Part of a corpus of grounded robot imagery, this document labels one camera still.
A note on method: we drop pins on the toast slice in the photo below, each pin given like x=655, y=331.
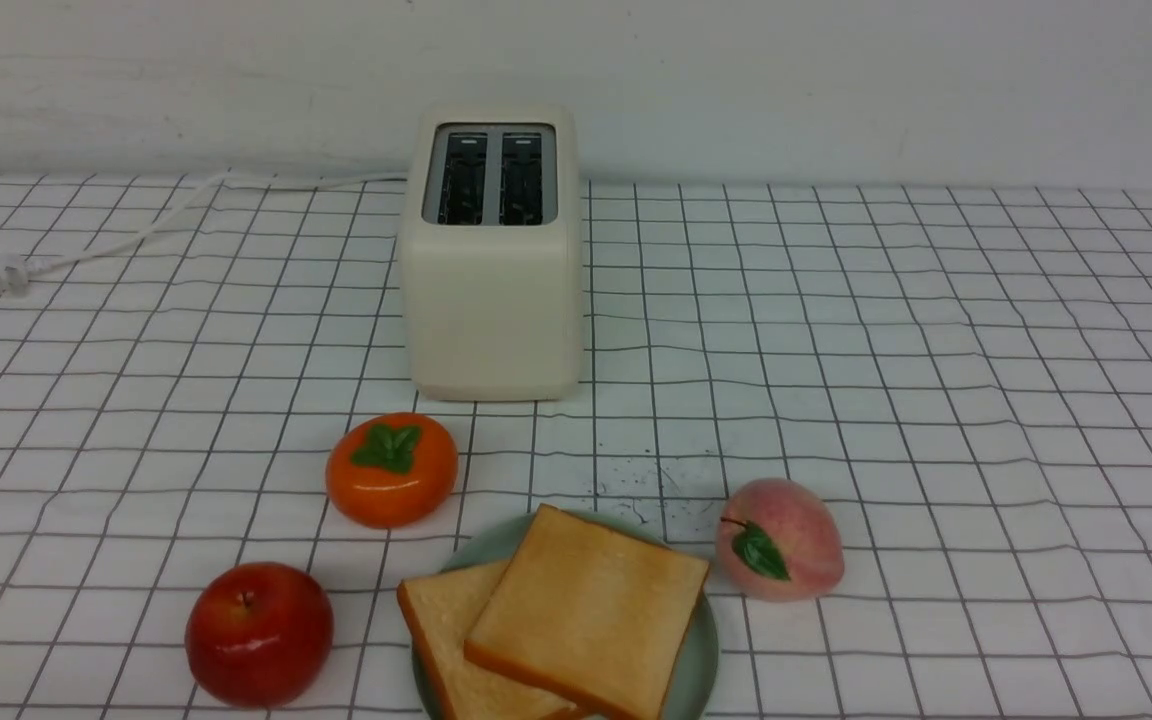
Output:
x=606, y=617
x=440, y=610

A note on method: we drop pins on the cream white toaster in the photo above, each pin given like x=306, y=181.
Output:
x=491, y=255

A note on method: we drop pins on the orange persimmon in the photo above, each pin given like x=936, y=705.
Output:
x=392, y=470

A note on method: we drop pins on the pink peach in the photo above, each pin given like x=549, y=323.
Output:
x=777, y=542

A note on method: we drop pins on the pale green plate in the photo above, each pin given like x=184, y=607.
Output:
x=563, y=614

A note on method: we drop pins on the red apple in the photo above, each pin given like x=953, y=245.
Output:
x=259, y=635

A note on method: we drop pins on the white grid tablecloth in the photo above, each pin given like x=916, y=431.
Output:
x=964, y=376

